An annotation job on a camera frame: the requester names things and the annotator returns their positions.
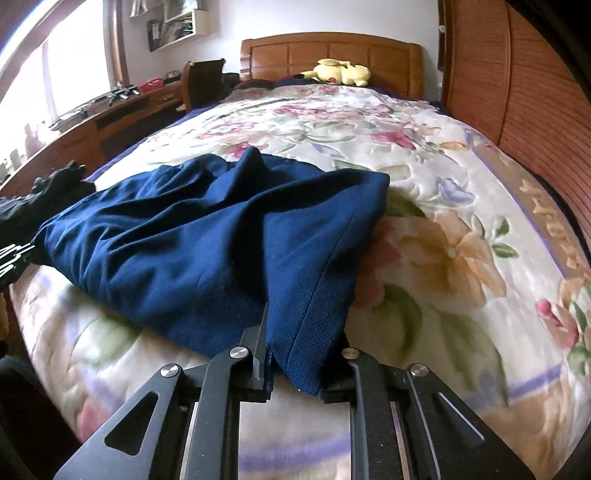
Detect yellow plush toy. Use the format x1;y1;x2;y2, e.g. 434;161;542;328
295;58;372;88

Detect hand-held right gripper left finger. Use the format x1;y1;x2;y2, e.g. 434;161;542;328
53;302;273;480

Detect wooden slatted wardrobe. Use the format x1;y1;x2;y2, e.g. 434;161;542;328
441;0;591;245

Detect wooden desk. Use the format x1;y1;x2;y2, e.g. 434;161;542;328
0;85;185;199

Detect stack of papers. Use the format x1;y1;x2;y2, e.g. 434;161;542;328
148;18;195;47

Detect white wall shelf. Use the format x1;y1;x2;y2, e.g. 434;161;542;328
129;0;218;51

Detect wooden window frame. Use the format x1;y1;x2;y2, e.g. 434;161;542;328
0;0;130;88

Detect blue suit jacket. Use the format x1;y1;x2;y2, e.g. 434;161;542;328
32;147;391;395

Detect black binoculars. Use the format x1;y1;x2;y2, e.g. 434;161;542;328
108;83;139;102

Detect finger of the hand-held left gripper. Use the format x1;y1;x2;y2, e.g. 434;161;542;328
0;242;38;282

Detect wooden bed headboard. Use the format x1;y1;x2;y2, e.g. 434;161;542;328
240;32;424;100

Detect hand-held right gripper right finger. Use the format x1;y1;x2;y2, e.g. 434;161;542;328
321;330;536;480

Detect floral quilted blanket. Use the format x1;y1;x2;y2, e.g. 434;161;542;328
9;83;591;480

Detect wooden chair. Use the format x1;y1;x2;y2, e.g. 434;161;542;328
180;58;227;112

